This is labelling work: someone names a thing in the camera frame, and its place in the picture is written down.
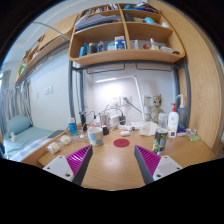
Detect long wooden wall shelf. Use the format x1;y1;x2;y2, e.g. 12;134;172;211
14;13;80;85

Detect white crumpled plastic bag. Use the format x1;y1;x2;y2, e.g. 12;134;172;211
139;120;158;137

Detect cream mug with blue patches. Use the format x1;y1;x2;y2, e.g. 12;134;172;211
87;126;105;147

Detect wooden tree creature figurine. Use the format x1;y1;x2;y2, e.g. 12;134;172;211
148;94;165;124

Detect wooden shelf unit with items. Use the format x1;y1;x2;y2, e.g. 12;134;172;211
68;2;186;67

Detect white desk lamp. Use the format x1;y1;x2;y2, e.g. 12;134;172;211
94;75;147;123

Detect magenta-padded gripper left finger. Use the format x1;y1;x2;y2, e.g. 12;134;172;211
42;144;94;186

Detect grey striped curtain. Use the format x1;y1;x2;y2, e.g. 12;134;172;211
0;79;33;134

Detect green sponge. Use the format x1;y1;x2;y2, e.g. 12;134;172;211
188;134;202;142

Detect white red-pump lotion bottle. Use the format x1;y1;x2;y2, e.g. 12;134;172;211
167;103;180;139

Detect translucent blue spray bottle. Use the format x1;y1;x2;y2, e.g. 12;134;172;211
176;93;188;129

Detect bed with teal bedding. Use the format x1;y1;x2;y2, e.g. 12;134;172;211
0;114;68;162

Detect white wall-mounted device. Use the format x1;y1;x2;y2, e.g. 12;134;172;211
143;95;154;116

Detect white power strip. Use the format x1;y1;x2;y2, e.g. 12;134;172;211
117;123;142;132

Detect white power adapter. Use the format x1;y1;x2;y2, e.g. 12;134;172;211
109;114;122;130

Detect flat round red coaster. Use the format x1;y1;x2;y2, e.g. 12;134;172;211
112;138;131;148

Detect blue tube with white cap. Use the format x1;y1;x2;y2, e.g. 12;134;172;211
67;117;78;137

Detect stainless steel cup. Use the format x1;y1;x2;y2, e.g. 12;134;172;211
98;112;110;128

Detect clear bottle with black label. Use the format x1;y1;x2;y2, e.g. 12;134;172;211
152;112;170;156

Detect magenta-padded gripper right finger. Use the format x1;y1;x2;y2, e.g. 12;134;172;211
133;144;184;185

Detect black electric shaver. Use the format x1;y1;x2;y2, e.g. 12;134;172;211
79;111;88;132

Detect white wall outlet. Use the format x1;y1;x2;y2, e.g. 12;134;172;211
109;95;121;107
120;95;133;107

